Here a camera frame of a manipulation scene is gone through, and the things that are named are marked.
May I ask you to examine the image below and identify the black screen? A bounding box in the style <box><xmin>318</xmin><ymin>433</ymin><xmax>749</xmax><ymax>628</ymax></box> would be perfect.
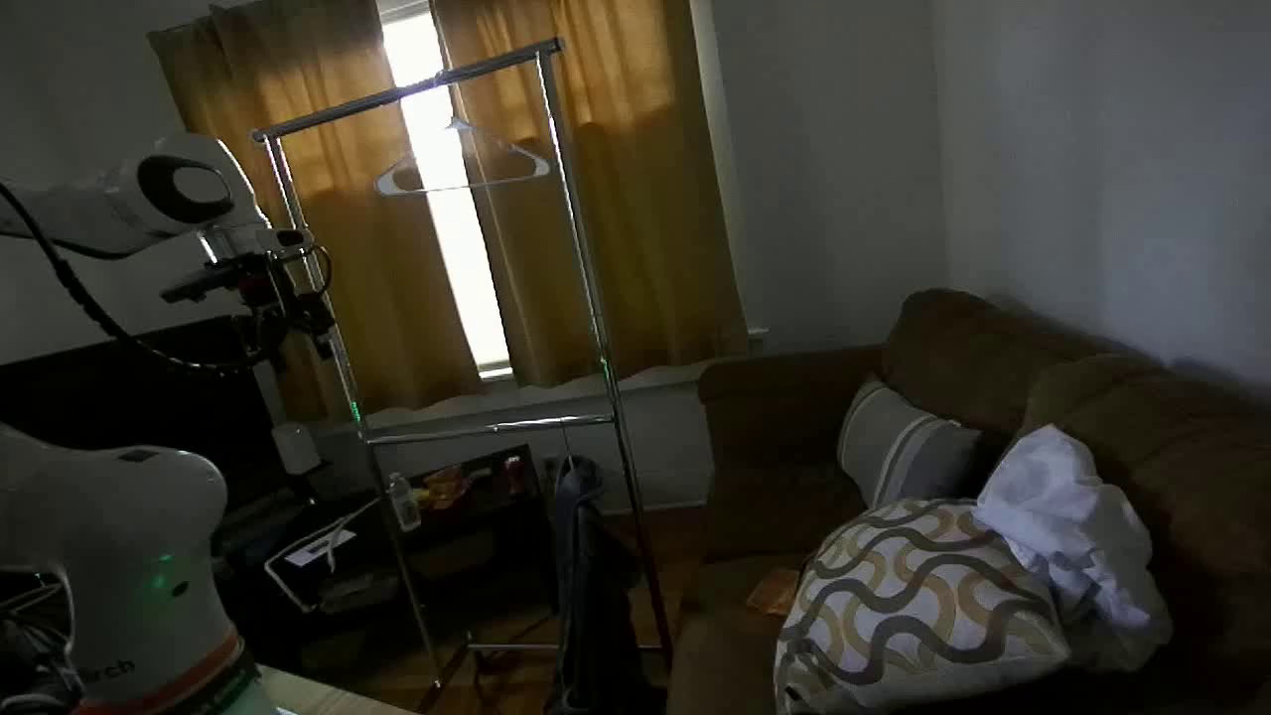
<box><xmin>0</xmin><ymin>314</ymin><xmax>273</xmax><ymax>468</ymax></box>

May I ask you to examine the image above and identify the wide mustard curtain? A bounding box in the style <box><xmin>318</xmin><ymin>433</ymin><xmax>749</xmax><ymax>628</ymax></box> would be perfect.
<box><xmin>148</xmin><ymin>0</ymin><xmax>484</xmax><ymax>425</ymax></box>

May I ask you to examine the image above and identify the black low table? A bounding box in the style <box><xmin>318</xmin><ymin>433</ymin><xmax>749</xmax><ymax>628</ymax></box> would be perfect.
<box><xmin>211</xmin><ymin>440</ymin><xmax>569</xmax><ymax>672</ymax></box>

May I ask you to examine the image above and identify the clear water bottle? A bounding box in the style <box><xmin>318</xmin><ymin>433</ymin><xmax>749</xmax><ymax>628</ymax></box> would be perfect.
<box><xmin>383</xmin><ymin>468</ymin><xmax>431</xmax><ymax>535</ymax></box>

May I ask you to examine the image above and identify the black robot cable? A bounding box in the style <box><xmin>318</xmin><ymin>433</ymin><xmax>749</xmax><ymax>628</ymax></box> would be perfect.
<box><xmin>0</xmin><ymin>180</ymin><xmax>273</xmax><ymax>386</ymax></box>

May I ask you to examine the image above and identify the dark hanging robe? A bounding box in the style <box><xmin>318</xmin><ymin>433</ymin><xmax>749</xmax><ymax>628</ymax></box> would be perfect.
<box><xmin>545</xmin><ymin>455</ymin><xmax>668</xmax><ymax>715</ymax></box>

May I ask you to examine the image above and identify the white crumpled cloth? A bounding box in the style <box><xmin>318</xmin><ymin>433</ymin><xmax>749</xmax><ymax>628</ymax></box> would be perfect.
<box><xmin>974</xmin><ymin>420</ymin><xmax>1178</xmax><ymax>645</ymax></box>

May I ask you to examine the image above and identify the white plastic hanger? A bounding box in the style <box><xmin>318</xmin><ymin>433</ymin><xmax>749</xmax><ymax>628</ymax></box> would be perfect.
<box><xmin>375</xmin><ymin>114</ymin><xmax>558</xmax><ymax>203</ymax></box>

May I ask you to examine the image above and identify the bright window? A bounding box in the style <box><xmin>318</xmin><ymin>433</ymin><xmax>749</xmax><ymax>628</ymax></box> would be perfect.
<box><xmin>379</xmin><ymin>0</ymin><xmax>518</xmax><ymax>386</ymax></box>

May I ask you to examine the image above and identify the metal clothes rack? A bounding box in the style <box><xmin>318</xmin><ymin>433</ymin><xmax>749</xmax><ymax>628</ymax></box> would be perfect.
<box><xmin>255</xmin><ymin>36</ymin><xmax>681</xmax><ymax>699</ymax></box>

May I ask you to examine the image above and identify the brown sofa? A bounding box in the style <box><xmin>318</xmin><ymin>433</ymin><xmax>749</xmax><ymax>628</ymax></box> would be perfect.
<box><xmin>663</xmin><ymin>288</ymin><xmax>1271</xmax><ymax>715</ymax></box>

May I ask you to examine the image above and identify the orange snack bag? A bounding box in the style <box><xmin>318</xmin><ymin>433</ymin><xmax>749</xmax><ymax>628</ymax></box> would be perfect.
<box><xmin>418</xmin><ymin>461</ymin><xmax>489</xmax><ymax>515</ymax></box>

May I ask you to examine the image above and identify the grey striped pillow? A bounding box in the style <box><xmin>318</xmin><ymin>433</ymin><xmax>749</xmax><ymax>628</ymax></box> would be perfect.
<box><xmin>836</xmin><ymin>372</ymin><xmax>984</xmax><ymax>513</ymax></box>

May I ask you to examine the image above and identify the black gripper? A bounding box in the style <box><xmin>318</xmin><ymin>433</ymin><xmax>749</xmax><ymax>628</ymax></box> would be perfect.
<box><xmin>235</xmin><ymin>243</ymin><xmax>342</xmax><ymax>370</ymax></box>

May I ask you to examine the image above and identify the wavy patterned pillow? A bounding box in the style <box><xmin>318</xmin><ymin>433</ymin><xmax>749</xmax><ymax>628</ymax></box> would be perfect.
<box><xmin>771</xmin><ymin>492</ymin><xmax>1080</xmax><ymax>715</ymax></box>

